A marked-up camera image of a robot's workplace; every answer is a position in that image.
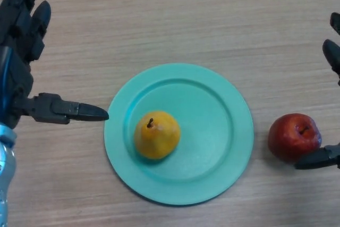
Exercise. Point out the yellow pear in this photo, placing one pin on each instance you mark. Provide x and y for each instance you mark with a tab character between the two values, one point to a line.
159	138

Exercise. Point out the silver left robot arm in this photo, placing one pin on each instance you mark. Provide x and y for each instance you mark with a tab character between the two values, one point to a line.
5	163

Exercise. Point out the green round plate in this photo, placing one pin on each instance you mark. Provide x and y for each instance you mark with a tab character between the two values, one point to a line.
210	136

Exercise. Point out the red apple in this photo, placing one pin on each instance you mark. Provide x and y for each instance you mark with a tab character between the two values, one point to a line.
288	139

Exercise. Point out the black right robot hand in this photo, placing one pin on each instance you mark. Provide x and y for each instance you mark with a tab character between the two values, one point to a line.
313	160

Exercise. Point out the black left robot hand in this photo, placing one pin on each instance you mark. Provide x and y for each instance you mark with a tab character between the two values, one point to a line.
16	72

